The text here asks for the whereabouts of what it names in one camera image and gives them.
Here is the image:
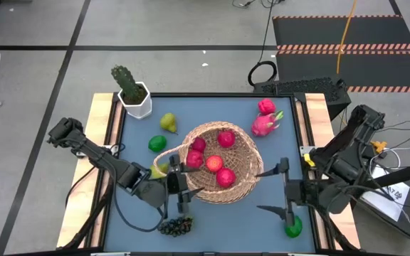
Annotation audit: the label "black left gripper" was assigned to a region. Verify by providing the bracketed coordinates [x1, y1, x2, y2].
[164, 154, 205, 214]

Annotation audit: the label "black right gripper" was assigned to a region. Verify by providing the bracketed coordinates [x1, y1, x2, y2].
[255, 158, 315, 227]

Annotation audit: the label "red round fruit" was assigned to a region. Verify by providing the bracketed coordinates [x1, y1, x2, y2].
[216, 168, 237, 189]
[217, 129, 236, 149]
[191, 137, 207, 154]
[186, 149, 204, 169]
[257, 98, 277, 116]

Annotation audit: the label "orange-red round fruit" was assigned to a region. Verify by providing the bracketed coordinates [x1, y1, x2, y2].
[205, 154, 224, 174]

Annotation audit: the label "yellow-green pear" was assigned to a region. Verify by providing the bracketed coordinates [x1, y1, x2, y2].
[150, 162, 170, 180]
[159, 112, 178, 135]

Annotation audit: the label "woven wicker basket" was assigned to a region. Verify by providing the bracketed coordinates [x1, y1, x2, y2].
[152, 121, 265, 206]

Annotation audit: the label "pink dragon fruit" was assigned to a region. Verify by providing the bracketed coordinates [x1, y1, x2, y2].
[250, 110, 285, 137]

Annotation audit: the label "large green lime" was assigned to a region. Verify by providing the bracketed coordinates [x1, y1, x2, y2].
[284, 214, 303, 239]

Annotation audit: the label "black grapes with leaf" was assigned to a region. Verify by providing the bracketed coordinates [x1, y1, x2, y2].
[157, 214, 195, 238]

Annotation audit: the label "light wooden side board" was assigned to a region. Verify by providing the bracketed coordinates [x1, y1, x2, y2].
[295, 92, 362, 250]
[56, 92, 125, 249]

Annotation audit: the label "white hexagonal plant pot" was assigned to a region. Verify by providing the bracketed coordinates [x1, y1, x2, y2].
[117, 81, 153, 120]

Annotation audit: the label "black perforated computer case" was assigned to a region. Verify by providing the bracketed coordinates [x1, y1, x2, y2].
[253, 76, 352, 120]

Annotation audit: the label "green cactus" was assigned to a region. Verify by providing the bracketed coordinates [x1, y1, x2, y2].
[110, 65, 145, 102]

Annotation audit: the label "white paper sheet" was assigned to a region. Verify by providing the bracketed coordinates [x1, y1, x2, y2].
[368, 166, 410, 222]

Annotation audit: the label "black stand bar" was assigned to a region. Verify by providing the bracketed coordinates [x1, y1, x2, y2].
[364, 159, 410, 200]

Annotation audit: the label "black striped-edge floor mat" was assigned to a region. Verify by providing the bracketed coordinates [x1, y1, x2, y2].
[271, 14, 410, 94]

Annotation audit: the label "black table frame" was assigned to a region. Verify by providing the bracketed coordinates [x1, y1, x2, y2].
[62, 91, 361, 256]

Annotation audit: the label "yellow cable connector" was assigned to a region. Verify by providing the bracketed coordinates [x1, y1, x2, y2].
[370, 141, 388, 154]

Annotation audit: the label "black coiled floor cable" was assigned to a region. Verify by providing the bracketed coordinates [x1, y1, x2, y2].
[246, 0, 279, 88]

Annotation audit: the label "yellow cable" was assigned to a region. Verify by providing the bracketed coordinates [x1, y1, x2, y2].
[335, 0, 359, 75]

